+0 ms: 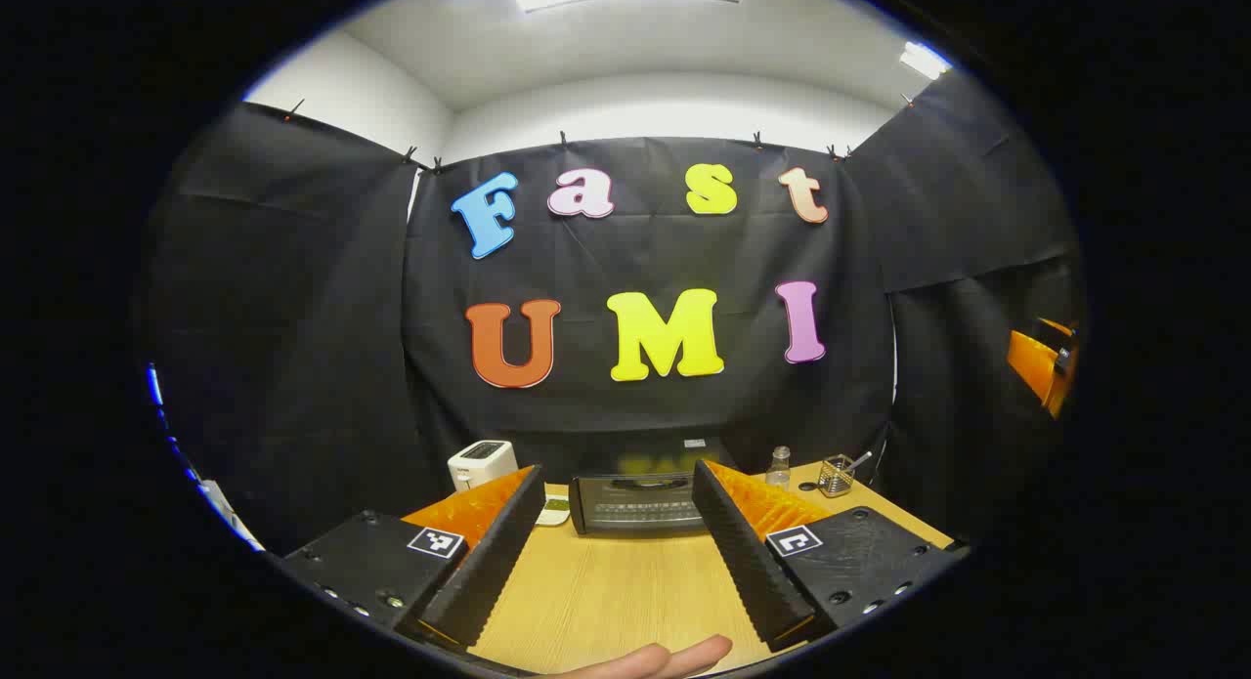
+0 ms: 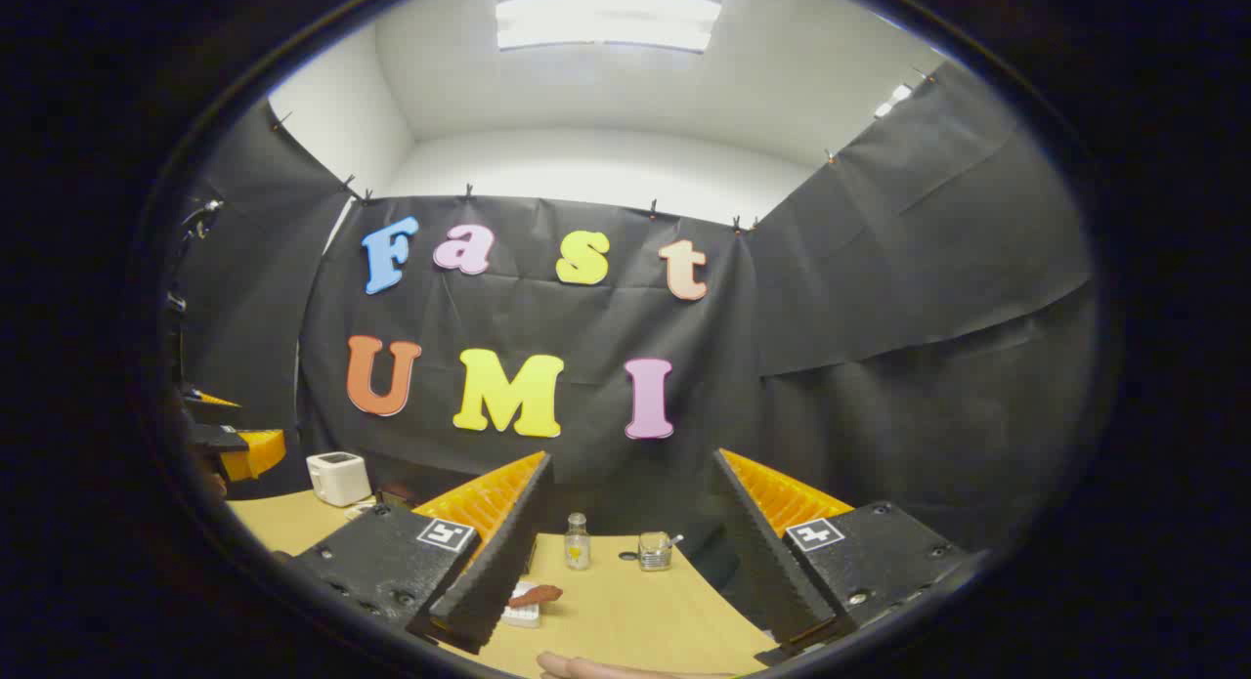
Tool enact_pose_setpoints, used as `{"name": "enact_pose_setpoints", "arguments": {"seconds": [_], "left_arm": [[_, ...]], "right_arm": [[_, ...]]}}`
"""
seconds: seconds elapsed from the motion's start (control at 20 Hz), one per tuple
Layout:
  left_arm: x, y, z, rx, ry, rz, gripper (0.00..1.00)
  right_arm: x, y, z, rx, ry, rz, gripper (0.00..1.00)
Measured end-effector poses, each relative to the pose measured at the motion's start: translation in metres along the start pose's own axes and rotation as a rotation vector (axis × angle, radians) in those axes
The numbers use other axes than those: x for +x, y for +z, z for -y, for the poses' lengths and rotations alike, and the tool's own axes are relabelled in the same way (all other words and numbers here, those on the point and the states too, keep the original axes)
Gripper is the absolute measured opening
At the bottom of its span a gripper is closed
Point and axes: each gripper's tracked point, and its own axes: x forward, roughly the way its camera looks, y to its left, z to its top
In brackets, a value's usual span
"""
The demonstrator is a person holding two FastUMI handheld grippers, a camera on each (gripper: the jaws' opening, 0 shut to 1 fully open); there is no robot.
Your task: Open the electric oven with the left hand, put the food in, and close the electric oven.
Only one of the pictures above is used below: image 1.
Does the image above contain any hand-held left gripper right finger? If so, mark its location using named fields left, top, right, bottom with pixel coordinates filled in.
left=692, top=459, right=966, bottom=653

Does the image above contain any black backdrop cloth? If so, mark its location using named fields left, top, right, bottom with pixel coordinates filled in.
left=147, top=68, right=1086, bottom=553

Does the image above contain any white toaster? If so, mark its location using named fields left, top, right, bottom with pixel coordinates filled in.
left=448, top=440, right=519, bottom=492

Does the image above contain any black electric oven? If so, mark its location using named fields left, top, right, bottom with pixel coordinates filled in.
left=565, top=437, right=736, bottom=536

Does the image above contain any wire mesh holder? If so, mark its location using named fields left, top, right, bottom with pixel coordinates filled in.
left=817, top=454, right=856, bottom=498

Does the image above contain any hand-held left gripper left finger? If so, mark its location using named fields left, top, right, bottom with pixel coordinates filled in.
left=279, top=464, right=546, bottom=651

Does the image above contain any small ceiling light panel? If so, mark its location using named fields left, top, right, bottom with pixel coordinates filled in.
left=899, top=41, right=954, bottom=81

